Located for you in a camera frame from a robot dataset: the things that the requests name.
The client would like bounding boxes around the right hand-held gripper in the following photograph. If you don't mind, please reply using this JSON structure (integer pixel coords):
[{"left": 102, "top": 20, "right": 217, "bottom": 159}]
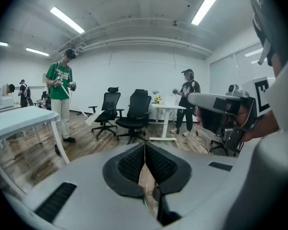
[{"left": 188, "top": 77, "right": 276, "bottom": 153}]

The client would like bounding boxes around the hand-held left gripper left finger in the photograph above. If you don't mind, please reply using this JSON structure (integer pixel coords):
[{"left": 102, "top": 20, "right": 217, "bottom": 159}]
[{"left": 4, "top": 142, "right": 159, "bottom": 230}]

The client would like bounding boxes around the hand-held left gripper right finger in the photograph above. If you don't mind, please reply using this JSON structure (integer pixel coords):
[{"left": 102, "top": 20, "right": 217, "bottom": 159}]
[{"left": 145, "top": 143, "right": 240, "bottom": 226}]

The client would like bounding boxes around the person's right forearm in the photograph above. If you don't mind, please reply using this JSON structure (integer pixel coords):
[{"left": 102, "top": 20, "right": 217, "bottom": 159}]
[{"left": 243, "top": 111, "right": 280, "bottom": 143}]

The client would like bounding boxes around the person's right hand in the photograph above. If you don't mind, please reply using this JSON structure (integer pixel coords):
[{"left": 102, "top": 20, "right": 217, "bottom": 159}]
[{"left": 236, "top": 104, "right": 250, "bottom": 128}]

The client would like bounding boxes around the white box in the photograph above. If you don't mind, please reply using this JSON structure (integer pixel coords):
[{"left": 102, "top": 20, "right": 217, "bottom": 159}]
[{"left": 164, "top": 94, "right": 180, "bottom": 106}]

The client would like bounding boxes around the white standing desk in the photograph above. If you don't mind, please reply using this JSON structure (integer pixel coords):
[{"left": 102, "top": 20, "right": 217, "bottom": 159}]
[{"left": 149, "top": 103, "right": 186, "bottom": 141}]

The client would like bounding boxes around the person's head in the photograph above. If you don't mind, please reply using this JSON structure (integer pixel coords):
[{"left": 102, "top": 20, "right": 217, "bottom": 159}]
[{"left": 244, "top": 0, "right": 288, "bottom": 79}]

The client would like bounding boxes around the pale blue table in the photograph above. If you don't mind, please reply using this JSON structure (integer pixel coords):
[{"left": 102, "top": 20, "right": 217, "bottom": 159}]
[{"left": 0, "top": 105, "right": 70, "bottom": 165}]

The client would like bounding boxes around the small white table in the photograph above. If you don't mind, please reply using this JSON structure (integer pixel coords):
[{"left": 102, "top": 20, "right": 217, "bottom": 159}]
[{"left": 0, "top": 104, "right": 22, "bottom": 119}]

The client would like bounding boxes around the white printer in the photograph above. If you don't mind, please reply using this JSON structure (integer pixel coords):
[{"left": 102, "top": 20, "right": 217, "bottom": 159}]
[{"left": 0, "top": 95, "right": 15, "bottom": 110}]

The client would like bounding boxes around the white long-handled floor tool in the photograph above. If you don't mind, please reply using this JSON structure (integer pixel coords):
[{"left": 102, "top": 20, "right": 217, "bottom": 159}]
[{"left": 58, "top": 80, "right": 105, "bottom": 126}]

